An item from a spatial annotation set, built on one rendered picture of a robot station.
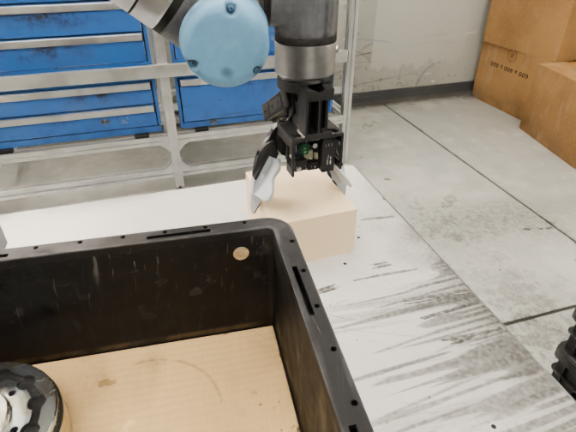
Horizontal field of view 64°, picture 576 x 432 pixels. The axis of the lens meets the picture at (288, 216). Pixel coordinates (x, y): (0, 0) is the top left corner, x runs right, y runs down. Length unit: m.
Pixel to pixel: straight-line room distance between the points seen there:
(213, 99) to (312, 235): 1.53
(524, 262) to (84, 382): 1.78
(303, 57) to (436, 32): 2.95
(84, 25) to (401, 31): 2.05
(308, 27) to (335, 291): 0.33
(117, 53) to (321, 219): 1.53
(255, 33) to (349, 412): 0.29
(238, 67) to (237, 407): 0.27
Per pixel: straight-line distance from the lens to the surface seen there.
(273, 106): 0.66
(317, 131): 0.59
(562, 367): 1.16
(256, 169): 0.66
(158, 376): 0.38
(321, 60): 0.57
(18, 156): 2.21
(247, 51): 0.41
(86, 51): 2.05
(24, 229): 0.85
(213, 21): 0.40
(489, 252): 2.00
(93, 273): 0.36
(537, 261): 2.03
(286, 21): 0.57
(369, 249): 0.71
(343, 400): 0.24
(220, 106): 2.13
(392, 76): 3.41
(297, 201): 0.67
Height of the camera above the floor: 1.12
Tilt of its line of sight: 33 degrees down
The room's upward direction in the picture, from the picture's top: straight up
